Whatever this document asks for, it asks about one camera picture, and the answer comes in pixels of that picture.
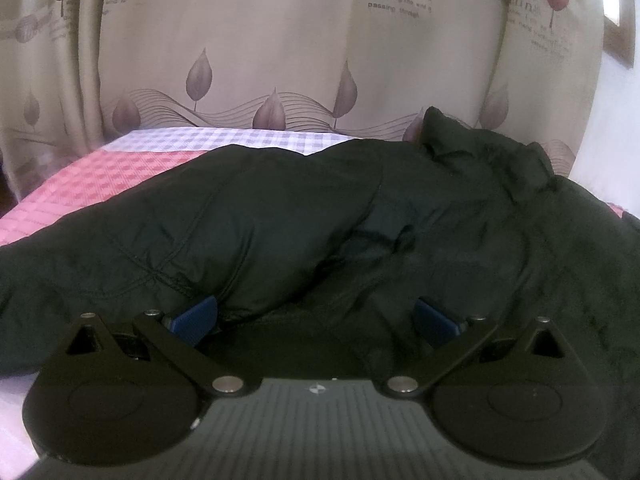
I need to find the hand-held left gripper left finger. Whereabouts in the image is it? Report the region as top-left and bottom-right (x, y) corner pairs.
(42, 296), (262, 402)

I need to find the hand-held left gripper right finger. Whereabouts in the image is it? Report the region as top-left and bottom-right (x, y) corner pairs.
(381, 297), (597, 402)

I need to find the black padded jacket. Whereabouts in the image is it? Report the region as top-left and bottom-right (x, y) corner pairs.
(0, 106), (640, 480)

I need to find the pink white checked bedsheet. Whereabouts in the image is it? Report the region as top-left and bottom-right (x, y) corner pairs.
(0, 127), (640, 480)

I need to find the beige leaf print curtain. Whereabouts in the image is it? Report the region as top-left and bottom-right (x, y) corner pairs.
(0, 0), (608, 201)

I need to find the wooden window frame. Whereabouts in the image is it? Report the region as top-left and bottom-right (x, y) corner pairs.
(602, 0), (637, 68)

